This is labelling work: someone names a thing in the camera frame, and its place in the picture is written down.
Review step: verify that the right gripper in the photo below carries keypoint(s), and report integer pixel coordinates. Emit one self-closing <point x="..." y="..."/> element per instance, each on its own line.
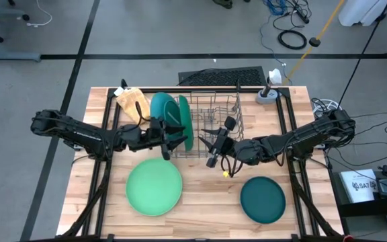
<point x="223" y="144"/>

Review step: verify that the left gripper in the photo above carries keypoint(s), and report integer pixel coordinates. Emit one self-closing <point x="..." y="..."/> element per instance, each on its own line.
<point x="153" y="139"/>

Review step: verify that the medium green plate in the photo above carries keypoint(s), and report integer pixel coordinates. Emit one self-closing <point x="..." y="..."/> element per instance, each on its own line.
<point x="186" y="114"/>

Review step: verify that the teal plate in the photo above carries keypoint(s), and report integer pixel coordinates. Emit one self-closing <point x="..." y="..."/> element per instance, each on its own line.
<point x="161" y="106"/>

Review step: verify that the light green plate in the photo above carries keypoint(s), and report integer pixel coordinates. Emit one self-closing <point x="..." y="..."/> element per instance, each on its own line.
<point x="154" y="187"/>

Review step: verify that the dark green plate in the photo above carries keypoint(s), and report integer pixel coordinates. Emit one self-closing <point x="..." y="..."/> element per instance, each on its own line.
<point x="262" y="200"/>

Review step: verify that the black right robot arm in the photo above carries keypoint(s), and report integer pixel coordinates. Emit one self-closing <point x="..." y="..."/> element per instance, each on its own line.
<point x="297" y="139"/>

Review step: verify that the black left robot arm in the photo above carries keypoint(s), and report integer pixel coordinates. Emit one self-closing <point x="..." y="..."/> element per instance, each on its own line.
<point x="79" y="134"/>

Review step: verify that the tan sponge block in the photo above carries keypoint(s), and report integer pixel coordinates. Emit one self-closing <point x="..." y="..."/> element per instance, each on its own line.
<point x="129" y="102"/>

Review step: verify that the black floor mat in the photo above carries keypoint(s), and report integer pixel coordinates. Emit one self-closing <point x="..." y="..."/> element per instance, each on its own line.
<point x="220" y="77"/>

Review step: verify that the grey brush holder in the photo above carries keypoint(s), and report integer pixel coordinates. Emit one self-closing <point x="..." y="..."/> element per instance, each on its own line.
<point x="264" y="99"/>

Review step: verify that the white paper tag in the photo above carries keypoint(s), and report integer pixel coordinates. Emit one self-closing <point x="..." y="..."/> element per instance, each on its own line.
<point x="118" y="91"/>

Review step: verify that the white power strip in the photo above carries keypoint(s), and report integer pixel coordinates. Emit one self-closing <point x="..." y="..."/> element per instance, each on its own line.
<point x="319" y="105"/>

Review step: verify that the person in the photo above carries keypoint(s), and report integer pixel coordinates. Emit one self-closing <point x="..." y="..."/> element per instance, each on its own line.
<point x="223" y="3"/>

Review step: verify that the black round weight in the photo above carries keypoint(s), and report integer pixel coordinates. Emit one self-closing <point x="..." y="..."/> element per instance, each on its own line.
<point x="314" y="42"/>

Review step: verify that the black power strip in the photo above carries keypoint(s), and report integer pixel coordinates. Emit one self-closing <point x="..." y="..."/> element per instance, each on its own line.
<point x="301" y="15"/>

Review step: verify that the white booklet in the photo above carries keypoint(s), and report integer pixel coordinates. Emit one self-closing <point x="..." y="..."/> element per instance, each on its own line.
<point x="358" y="186"/>

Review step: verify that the black side cart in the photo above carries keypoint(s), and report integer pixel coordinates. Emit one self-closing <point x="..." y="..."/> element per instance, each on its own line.
<point x="365" y="210"/>

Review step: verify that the white bag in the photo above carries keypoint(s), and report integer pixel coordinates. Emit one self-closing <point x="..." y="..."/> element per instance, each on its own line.
<point x="361" y="13"/>

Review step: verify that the black table frame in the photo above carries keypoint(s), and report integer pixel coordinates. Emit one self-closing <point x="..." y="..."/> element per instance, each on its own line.
<point x="146" y="89"/>

